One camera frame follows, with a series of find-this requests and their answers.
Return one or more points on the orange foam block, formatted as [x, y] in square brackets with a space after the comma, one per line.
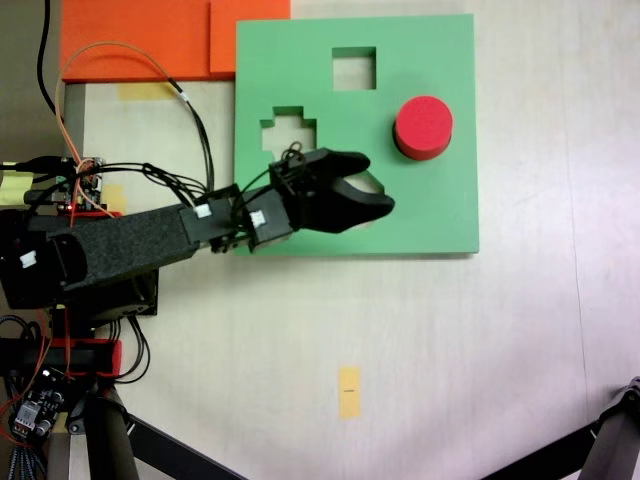
[140, 35]

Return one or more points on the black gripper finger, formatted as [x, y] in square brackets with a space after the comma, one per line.
[345, 162]
[350, 210]

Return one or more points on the red cylinder block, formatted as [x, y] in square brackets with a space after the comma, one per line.
[424, 125]

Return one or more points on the yellow sticky note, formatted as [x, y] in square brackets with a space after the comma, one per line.
[12, 187]

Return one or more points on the green shape-sorting board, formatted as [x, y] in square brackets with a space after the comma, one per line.
[425, 220]

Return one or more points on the black tripod strut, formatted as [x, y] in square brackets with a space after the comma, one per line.
[550, 455]
[175, 450]

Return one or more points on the small black circuit board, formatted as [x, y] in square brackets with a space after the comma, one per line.
[37, 412]

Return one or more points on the yellow tape strip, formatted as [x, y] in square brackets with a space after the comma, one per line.
[145, 90]
[349, 392]
[115, 197]

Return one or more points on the green circuit board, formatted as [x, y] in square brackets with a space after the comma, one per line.
[92, 187]

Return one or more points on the red table clamp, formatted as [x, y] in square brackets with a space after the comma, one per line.
[95, 357]

